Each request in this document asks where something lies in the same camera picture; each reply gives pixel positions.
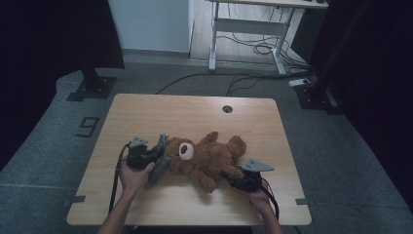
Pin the grey tape piece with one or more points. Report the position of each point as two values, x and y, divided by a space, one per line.
76 199
303 201

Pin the black stand base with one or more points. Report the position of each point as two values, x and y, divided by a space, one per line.
94 87
311 97

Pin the white power strip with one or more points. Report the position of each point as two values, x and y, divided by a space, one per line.
299 82

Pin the person's left hand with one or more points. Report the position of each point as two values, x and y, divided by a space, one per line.
133 180

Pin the dark curtain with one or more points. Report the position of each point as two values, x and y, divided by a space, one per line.
48 39
373 81

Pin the brown teddy bear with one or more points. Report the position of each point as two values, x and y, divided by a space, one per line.
211 159

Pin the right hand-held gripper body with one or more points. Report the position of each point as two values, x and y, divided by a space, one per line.
248 182

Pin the person's right hand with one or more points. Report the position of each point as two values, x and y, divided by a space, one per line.
261 200

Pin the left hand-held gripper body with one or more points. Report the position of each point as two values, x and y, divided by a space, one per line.
138 157

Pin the white desk frame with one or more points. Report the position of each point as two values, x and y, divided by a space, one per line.
250 26

